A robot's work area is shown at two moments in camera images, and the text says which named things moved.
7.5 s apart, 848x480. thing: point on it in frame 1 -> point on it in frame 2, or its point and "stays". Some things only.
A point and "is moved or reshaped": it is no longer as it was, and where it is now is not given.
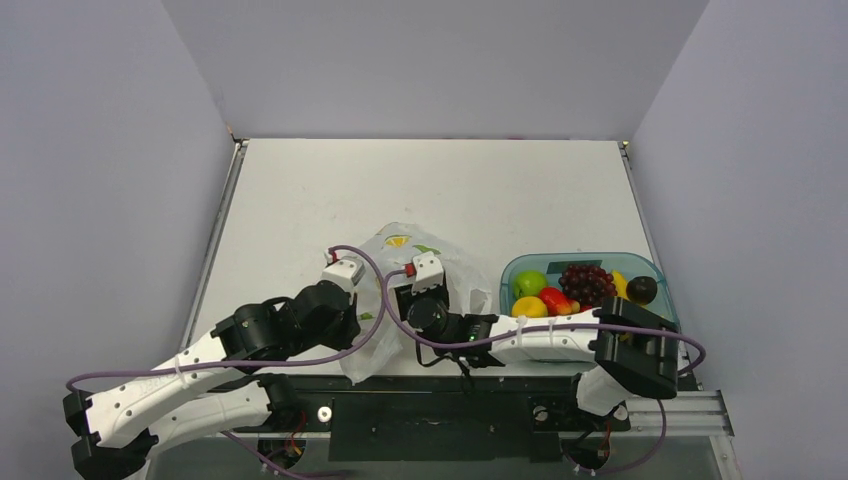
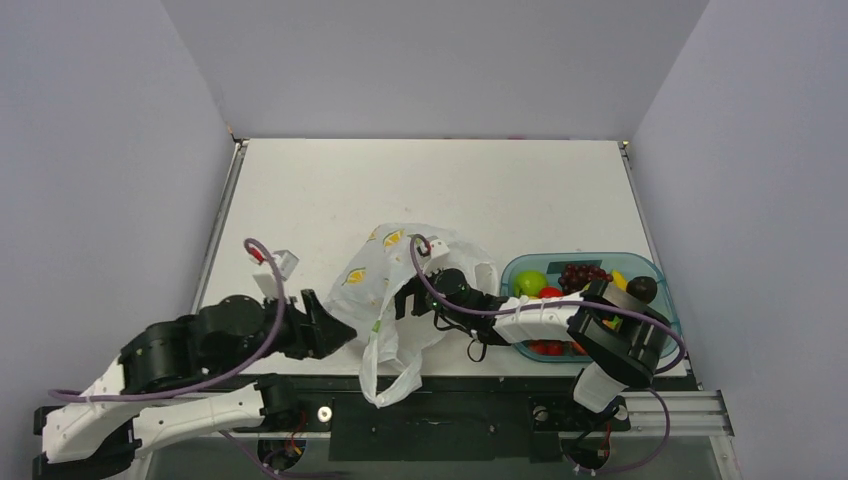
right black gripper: (400, 304) -> (416, 298)
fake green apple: (528, 284) stays
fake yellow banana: (619, 282) stays
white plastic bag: (384, 335) is moved or reshaped
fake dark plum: (641, 290) stays
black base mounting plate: (409, 418) stays
